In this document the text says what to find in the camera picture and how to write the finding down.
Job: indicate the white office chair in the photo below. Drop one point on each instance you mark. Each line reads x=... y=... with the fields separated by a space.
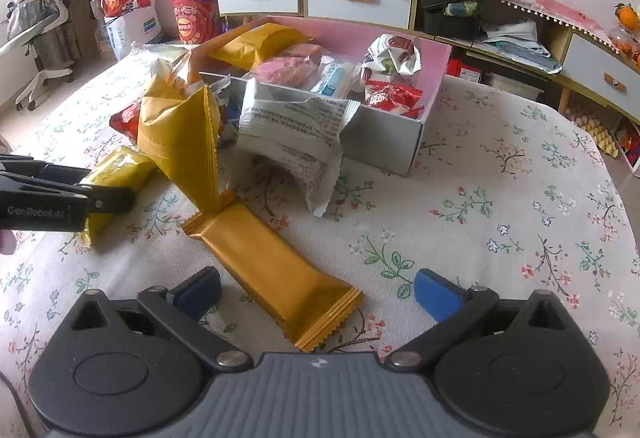
x=45 y=62

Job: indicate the grey backpack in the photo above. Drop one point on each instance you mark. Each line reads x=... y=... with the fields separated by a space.
x=27 y=7

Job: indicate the stack of papers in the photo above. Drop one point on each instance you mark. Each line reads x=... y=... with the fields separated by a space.
x=520 y=42

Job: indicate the clear plastic storage box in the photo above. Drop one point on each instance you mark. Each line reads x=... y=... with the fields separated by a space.
x=515 y=85

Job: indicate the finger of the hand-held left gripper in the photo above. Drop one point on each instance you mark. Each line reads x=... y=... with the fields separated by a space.
x=112 y=200

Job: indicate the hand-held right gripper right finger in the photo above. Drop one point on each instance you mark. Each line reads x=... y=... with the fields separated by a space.
x=440 y=293

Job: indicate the small orange snack packet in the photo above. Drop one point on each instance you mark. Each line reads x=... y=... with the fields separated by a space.
x=182 y=67

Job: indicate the person's left hand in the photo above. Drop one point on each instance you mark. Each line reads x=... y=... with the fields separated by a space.
x=5 y=243

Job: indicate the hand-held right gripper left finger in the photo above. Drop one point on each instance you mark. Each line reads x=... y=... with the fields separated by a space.
x=200 y=290

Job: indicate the clear wafer biscuit packet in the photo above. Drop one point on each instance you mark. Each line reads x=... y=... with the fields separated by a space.
x=305 y=51

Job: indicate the red cardboard box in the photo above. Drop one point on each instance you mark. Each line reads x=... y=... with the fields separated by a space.
x=465 y=67

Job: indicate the shiny yellow snack packet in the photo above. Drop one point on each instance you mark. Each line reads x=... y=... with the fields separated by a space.
x=120 y=167

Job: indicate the yellow egg tray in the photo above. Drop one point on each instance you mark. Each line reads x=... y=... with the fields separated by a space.
x=595 y=122

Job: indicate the pink cardboard box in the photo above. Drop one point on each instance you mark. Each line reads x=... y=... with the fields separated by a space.
x=380 y=137

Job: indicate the red snack packet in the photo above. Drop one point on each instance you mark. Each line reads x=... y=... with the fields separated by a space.
x=395 y=97

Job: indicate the low wooden cabinet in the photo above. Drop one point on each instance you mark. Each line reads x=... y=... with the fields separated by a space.
x=563 y=92

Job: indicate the pink nougat packet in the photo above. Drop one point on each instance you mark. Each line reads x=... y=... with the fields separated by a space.
x=285 y=67

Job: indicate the black storage box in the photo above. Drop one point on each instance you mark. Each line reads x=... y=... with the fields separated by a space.
x=450 y=17

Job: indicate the yellow snack packet white label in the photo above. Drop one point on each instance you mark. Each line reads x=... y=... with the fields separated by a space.
x=260 y=42

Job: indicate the red foil candy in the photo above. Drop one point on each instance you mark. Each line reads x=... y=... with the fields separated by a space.
x=125 y=120

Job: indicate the red cartoon bag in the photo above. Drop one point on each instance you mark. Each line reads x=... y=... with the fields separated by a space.
x=192 y=17

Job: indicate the long gold snack packet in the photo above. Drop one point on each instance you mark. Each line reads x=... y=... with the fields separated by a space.
x=280 y=268

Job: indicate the orange fruit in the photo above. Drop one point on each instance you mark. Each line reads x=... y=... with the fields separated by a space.
x=625 y=15

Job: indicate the white pistachio packet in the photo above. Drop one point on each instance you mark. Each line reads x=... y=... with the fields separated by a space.
x=395 y=55

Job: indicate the white paper shopping bag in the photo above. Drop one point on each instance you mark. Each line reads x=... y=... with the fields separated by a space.
x=135 y=30

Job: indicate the blue white snack packet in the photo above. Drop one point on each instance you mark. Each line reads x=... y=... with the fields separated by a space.
x=332 y=80

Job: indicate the large plain yellow snack packet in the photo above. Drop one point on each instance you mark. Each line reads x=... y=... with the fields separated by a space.
x=185 y=142

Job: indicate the white grey-text snack packet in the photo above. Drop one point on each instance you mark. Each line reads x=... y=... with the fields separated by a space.
x=290 y=127

